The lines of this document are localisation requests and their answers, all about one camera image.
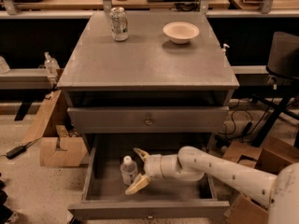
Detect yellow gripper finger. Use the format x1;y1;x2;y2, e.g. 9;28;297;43
125;174;150;195
134;147;150;162

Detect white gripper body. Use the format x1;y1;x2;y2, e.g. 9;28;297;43
144;154;163;179

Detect clear plastic water bottle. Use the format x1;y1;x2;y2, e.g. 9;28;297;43
121;156;137;186

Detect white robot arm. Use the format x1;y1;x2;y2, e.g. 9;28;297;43
125;146;299;224

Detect closed grey top drawer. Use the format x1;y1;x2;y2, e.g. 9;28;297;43
67;106;228;134

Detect open grey middle drawer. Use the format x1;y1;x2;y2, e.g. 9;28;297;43
68;133;229;220

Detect grey wooden drawer cabinet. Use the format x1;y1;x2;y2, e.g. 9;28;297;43
56;10;240;224

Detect clear bottle on shelf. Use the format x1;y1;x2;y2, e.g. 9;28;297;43
44;52;60;76

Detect cardboard box left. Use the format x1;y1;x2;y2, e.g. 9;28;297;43
21;91;89;167

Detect open cardboard box right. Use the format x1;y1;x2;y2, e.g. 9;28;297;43
223;136;299;224

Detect white ceramic bowl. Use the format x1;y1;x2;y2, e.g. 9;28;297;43
163;21;200;44

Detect black power adapter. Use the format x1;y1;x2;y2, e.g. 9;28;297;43
6;146;26;160

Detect silver green soda can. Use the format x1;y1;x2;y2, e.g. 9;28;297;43
110;7;129;41

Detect white pump dispenser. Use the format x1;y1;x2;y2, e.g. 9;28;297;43
221;43;230;54

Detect black cables on floor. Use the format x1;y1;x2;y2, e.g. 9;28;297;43
214;98;262;147

